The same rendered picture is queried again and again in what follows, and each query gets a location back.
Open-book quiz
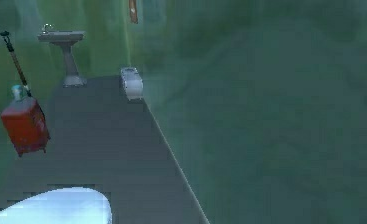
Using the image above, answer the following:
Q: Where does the grey pedestal sink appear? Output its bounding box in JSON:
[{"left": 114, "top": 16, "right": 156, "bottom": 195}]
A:
[{"left": 37, "top": 30, "right": 88, "bottom": 88}]

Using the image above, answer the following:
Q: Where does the brown wall frame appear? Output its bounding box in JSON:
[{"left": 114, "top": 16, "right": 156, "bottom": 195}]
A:
[{"left": 128, "top": 0, "right": 139, "bottom": 25}]

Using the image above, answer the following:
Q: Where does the pale teal bottle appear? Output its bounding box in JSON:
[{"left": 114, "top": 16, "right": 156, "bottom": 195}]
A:
[{"left": 11, "top": 84, "right": 25, "bottom": 102}]

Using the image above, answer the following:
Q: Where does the brown stick with black head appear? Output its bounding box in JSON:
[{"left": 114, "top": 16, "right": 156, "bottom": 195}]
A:
[{"left": 0, "top": 30, "right": 33, "bottom": 98}]

